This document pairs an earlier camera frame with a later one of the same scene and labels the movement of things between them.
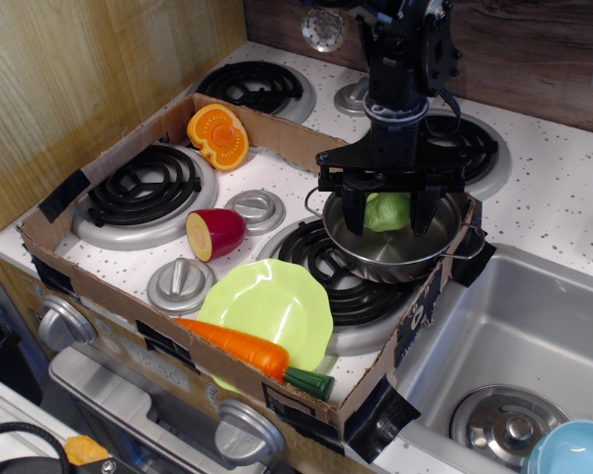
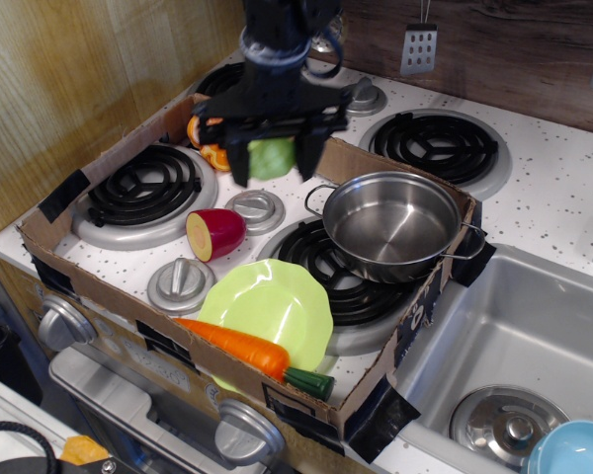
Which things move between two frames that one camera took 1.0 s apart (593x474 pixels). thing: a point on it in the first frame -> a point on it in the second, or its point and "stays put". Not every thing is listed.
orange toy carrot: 270,359 stays put
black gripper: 391,160 -> 274,102
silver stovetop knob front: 179,286 stays put
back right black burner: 487,163 stays put
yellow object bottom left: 82,450 stays put
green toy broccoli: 386,211 -> 271,158
